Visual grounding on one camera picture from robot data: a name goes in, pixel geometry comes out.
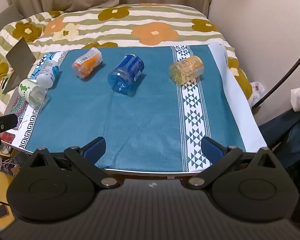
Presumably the black cylindrical device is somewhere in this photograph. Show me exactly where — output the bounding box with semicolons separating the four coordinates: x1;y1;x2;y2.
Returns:
0;113;18;148

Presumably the orange print clear cup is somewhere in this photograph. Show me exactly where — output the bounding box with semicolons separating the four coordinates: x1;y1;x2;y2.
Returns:
72;47;104;79

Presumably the white cup with blue label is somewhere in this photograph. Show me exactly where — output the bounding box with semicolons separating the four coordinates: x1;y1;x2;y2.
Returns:
36;60;60;88

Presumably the green print clear cup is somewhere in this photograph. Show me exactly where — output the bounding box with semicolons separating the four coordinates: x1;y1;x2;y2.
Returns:
18;79;46;109

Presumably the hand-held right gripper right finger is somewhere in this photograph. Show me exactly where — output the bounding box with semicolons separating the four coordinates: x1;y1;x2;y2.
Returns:
188;136;283;187

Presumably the flowered striped blanket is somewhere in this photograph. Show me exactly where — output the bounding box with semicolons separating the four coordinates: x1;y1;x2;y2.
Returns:
0;4;253;120

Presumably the yellow print clear cup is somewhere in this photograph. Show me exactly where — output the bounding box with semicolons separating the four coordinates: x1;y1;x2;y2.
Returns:
169;55;205;85

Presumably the grey sofa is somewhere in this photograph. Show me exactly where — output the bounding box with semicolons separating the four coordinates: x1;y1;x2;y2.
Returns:
0;4;24;48

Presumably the blue transparent plastic cup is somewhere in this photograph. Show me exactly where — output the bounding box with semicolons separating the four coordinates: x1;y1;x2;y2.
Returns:
107;54;145;97

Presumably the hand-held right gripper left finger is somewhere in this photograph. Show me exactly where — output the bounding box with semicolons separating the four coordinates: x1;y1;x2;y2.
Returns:
23;137;121;189

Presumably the grey laptop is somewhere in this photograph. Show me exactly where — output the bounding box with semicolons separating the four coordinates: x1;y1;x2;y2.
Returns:
2;37;37;94

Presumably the dark blue cloth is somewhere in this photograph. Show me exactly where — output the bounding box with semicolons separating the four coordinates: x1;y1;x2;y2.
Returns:
259;109;300;171

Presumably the crumpled plastic bag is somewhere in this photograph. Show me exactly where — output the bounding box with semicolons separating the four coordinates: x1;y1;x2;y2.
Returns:
247;81;266;106

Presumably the teal patterned cloth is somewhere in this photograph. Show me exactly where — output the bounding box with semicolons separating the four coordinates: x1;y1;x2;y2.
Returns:
22;42;268;173

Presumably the cartoon printed cloth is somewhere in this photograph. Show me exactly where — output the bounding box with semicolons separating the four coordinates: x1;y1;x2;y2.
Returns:
4;51;70;153

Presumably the black cable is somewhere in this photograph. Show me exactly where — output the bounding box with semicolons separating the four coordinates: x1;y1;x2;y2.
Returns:
252;44;300;108

